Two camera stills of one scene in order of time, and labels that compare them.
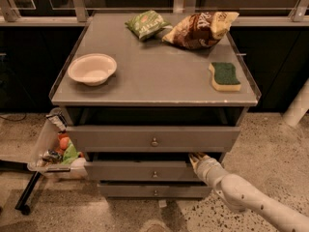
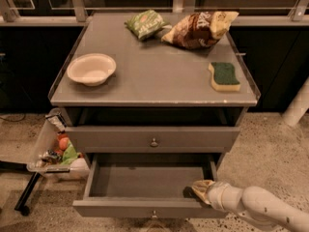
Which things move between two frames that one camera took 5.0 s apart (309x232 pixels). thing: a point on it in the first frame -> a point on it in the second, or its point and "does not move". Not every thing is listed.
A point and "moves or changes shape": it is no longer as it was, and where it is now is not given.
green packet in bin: (70, 154) does not move
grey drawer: (140, 171) moves or changes shape
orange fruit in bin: (64, 143) does not move
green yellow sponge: (224, 76) does not move
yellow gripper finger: (204, 158) -> (201, 187)
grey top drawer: (154, 138) does not move
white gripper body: (206, 166) -> (217, 195)
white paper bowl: (92, 69) does not move
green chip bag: (148, 24) does not move
